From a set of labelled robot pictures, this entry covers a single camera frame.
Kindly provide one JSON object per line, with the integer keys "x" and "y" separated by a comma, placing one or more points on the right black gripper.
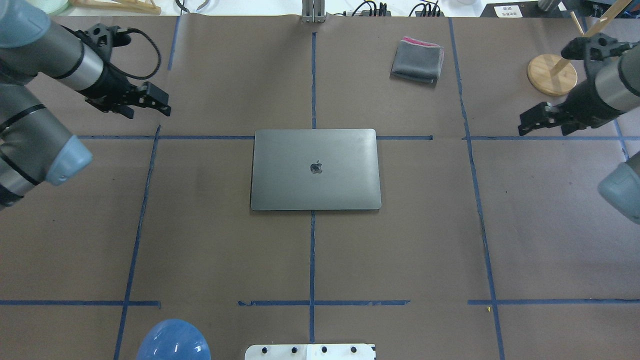
{"x": 586, "y": 103}

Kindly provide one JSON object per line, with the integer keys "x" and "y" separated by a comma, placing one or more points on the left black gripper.
{"x": 108, "y": 83}

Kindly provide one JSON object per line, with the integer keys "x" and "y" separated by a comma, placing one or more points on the grey laptop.
{"x": 315, "y": 170}

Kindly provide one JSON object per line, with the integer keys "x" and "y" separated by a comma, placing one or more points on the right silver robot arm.
{"x": 610, "y": 91}

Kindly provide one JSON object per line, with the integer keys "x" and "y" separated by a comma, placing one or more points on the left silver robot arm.
{"x": 36, "y": 146}

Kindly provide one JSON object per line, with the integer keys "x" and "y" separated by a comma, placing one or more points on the wooden mug tree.
{"x": 554, "y": 75}

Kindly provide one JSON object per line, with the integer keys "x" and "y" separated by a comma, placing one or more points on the wooden dish rack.
{"x": 148, "y": 7}

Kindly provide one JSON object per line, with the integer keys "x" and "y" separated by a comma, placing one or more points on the pale green glass plate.
{"x": 51, "y": 7}

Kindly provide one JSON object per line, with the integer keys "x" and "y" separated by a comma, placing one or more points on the grey pink folded cloth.
{"x": 418, "y": 61}

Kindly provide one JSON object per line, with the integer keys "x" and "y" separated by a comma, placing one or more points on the blue desk lamp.
{"x": 174, "y": 339}

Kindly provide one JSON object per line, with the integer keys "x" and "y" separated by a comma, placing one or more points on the aluminium frame post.
{"x": 313, "y": 11}

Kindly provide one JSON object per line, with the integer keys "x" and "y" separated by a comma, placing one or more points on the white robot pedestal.
{"x": 331, "y": 351}

